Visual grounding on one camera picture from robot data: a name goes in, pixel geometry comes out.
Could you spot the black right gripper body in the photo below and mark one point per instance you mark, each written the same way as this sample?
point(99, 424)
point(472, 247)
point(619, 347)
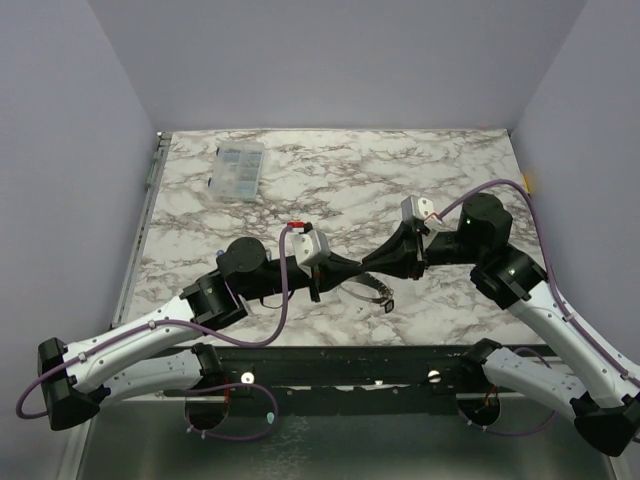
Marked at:
point(415, 255)

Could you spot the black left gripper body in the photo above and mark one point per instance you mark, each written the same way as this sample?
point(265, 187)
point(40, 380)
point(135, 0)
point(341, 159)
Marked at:
point(298, 279)

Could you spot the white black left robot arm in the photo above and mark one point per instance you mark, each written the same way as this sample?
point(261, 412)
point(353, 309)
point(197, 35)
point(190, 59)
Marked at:
point(77, 378)

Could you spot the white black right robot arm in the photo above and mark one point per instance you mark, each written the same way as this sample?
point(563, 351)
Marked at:
point(600, 394)

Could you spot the black key tag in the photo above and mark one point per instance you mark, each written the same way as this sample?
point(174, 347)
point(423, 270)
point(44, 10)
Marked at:
point(389, 306)

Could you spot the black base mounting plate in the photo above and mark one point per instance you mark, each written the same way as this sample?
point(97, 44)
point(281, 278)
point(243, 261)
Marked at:
point(325, 381)

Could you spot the clear plastic organizer box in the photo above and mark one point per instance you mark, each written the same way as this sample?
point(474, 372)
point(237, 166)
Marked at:
point(236, 170)

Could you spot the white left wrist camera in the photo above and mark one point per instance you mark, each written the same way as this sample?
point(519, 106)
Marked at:
point(310, 248)

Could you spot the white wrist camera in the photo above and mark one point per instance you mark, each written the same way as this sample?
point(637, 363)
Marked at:
point(310, 248)
point(419, 213)

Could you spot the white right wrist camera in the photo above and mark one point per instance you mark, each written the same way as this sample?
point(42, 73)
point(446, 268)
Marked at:
point(419, 213)

